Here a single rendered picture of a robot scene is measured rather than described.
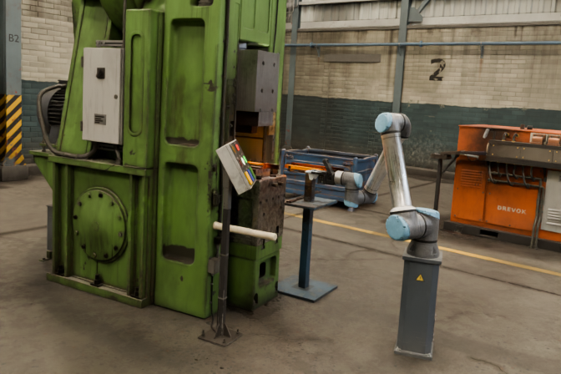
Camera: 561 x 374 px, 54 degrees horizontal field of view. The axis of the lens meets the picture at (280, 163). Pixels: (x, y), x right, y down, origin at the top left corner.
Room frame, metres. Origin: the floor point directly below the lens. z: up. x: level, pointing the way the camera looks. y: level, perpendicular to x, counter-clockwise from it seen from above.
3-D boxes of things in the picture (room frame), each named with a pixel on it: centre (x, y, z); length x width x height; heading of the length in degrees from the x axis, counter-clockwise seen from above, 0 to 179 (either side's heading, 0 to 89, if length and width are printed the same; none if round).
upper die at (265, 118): (3.80, 0.30, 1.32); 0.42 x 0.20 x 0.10; 62
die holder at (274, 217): (3.85, 0.29, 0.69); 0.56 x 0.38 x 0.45; 62
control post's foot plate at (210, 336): (3.17, 0.30, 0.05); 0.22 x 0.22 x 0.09; 62
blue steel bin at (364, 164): (7.75, -0.69, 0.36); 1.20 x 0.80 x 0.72; 58
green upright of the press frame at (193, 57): (3.61, 0.57, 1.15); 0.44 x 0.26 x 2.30; 62
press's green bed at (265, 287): (3.85, 0.29, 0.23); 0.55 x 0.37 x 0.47; 62
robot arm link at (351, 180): (3.43, -0.46, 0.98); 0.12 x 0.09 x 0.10; 62
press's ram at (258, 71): (3.84, 0.28, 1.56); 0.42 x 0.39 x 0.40; 62
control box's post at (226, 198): (3.17, 0.30, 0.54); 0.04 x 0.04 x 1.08; 62
